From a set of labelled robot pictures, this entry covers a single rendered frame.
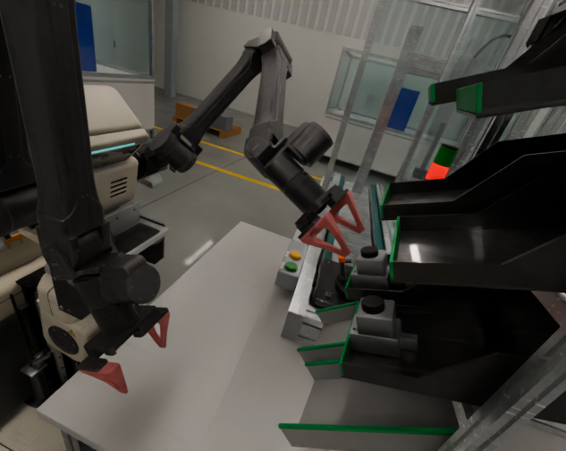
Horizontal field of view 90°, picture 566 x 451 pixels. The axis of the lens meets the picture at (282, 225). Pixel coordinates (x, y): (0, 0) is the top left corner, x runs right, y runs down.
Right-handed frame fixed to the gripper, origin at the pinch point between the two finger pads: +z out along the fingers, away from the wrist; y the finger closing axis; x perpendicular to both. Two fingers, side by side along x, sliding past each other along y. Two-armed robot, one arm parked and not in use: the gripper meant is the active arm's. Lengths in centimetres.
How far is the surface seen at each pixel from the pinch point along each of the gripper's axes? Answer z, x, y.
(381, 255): 5.2, -1.8, -0.3
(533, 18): -4, -45, 52
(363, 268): 4.6, 1.2, -2.4
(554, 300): 12.5, -19.0, -17.4
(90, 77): -322, 196, 190
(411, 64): -29, -23, 133
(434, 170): 7.0, -8.6, 48.3
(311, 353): 11.1, 21.4, -6.5
